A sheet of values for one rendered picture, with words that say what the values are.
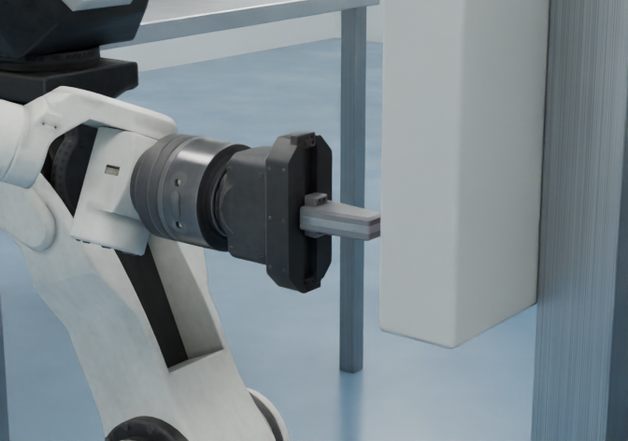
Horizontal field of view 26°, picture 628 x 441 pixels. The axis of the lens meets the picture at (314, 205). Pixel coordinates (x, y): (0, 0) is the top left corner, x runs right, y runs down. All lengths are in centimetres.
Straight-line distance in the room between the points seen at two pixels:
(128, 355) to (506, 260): 54
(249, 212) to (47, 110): 19
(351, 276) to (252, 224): 194
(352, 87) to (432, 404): 69
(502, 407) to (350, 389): 33
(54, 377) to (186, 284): 168
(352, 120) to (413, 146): 202
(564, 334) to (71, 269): 56
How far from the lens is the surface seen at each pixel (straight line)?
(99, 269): 134
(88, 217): 114
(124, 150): 113
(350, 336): 303
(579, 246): 95
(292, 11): 264
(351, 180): 292
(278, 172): 102
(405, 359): 314
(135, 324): 135
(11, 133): 111
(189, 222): 107
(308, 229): 103
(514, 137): 91
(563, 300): 97
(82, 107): 113
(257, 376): 304
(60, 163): 138
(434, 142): 86
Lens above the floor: 114
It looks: 15 degrees down
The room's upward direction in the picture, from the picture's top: straight up
